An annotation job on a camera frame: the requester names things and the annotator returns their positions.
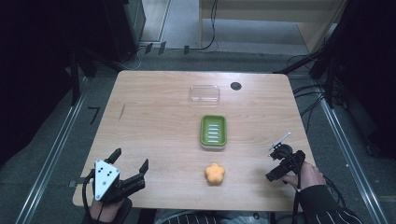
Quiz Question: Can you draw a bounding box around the black cabinet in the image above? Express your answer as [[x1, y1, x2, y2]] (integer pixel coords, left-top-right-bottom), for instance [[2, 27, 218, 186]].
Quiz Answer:
[[102, 0, 148, 62]]

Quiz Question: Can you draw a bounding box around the metal floor rail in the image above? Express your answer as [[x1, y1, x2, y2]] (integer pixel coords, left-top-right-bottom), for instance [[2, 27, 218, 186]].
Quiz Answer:
[[14, 77, 89, 224], [318, 92, 390, 224]]

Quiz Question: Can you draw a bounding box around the orange flower-shaped soap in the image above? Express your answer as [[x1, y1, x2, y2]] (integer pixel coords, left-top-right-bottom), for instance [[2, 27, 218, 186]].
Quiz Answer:
[[205, 162, 226, 186]]

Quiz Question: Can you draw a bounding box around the black metal stand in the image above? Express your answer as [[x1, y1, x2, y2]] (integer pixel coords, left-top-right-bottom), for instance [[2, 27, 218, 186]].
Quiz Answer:
[[274, 31, 347, 109]]

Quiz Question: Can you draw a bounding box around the right hand-held gripper black cable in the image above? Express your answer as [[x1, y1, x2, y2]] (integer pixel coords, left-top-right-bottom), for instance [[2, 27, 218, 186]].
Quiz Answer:
[[279, 149, 308, 224]]

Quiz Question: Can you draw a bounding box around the clear plastic soap dish lid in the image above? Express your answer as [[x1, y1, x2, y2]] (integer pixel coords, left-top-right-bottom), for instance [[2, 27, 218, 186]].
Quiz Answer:
[[189, 84, 221, 105]]

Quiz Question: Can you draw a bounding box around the light wooden furniture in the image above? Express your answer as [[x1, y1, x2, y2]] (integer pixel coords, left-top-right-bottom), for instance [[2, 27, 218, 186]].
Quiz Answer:
[[198, 0, 347, 56]]

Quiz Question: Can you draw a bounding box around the white floor cable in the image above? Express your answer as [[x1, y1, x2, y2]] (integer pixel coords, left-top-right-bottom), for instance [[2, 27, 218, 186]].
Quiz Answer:
[[120, 46, 148, 71]]

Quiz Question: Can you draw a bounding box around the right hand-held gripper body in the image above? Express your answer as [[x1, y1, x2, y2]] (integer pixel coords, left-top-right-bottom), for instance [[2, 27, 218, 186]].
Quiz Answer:
[[268, 132, 306, 175]]

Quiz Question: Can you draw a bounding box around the left hand-held gripper black cable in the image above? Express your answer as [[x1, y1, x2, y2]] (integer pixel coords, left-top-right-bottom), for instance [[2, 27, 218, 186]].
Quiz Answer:
[[81, 169, 96, 224]]

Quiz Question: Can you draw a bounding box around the green soap dish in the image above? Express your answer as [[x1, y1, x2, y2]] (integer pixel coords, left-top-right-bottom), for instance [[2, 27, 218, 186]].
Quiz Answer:
[[199, 114, 228, 151]]

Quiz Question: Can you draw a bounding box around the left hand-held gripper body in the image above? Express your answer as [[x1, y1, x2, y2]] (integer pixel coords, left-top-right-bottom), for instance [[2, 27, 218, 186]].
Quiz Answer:
[[92, 159, 147, 204]]

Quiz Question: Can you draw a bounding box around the person's right hand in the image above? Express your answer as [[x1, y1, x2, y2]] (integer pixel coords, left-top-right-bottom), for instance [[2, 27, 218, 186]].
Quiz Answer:
[[281, 161, 327, 191]]

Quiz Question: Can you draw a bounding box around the black hanging cable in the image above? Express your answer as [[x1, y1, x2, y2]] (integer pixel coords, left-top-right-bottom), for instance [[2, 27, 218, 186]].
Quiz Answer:
[[190, 0, 219, 52]]

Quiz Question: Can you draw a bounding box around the person's left hand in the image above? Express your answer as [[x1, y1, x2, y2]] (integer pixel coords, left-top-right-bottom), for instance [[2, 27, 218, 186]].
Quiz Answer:
[[89, 199, 125, 224]]

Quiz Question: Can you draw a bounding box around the black stand leg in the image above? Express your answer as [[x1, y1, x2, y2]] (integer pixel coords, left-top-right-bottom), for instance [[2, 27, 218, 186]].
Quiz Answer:
[[69, 50, 82, 107]]

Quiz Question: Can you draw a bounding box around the hand-held gripper black cable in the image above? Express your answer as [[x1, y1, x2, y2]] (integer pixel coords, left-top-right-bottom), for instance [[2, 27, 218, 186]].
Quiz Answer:
[[81, 169, 96, 224], [279, 149, 308, 224]]

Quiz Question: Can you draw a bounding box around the bundle of black floor cables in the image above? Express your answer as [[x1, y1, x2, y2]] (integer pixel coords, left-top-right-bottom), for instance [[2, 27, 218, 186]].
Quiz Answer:
[[286, 54, 344, 133]]

